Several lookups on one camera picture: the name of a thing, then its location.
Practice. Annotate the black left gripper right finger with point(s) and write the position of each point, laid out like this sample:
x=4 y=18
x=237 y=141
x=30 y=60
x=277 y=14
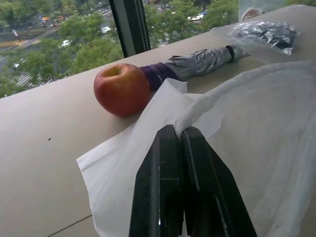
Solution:
x=212 y=192

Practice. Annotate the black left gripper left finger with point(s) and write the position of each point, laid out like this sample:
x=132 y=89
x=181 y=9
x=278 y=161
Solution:
x=153 y=187

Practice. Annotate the clear plastic bag with dark item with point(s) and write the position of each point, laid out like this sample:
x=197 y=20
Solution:
x=266 y=34

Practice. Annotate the red apple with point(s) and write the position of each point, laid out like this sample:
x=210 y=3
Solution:
x=121 y=90

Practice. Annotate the folded grey purple umbrella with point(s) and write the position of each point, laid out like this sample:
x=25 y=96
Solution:
x=192 y=65

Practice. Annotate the round red white object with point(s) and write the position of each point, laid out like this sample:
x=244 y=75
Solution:
x=251 y=12

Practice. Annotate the black window frame post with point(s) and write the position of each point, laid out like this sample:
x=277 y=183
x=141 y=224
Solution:
x=130 y=26

